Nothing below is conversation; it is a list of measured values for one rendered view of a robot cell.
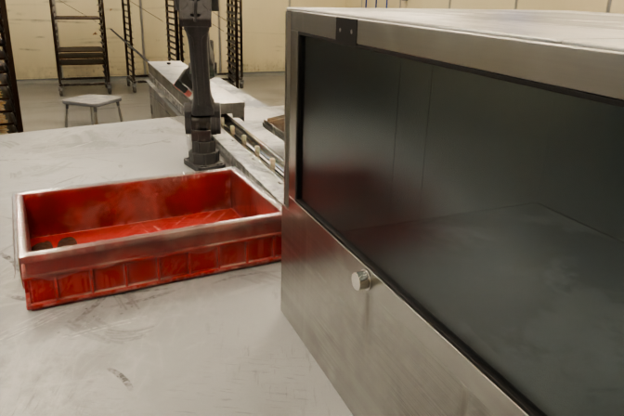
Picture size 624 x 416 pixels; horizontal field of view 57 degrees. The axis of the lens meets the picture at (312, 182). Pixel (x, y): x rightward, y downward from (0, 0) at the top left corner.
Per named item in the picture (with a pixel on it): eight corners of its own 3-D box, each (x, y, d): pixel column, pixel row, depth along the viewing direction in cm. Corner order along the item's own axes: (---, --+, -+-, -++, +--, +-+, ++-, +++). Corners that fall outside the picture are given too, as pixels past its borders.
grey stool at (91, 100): (100, 162, 444) (95, 104, 430) (63, 157, 456) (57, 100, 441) (130, 151, 477) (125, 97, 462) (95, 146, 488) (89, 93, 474)
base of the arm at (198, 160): (183, 162, 173) (199, 174, 163) (181, 136, 170) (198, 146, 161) (209, 159, 177) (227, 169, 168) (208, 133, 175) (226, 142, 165)
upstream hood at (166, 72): (148, 74, 317) (147, 58, 314) (181, 73, 324) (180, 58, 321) (197, 124, 208) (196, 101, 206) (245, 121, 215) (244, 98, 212)
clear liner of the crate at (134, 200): (15, 236, 119) (8, 191, 116) (237, 202, 140) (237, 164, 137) (19, 316, 91) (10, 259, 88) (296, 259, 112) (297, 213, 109)
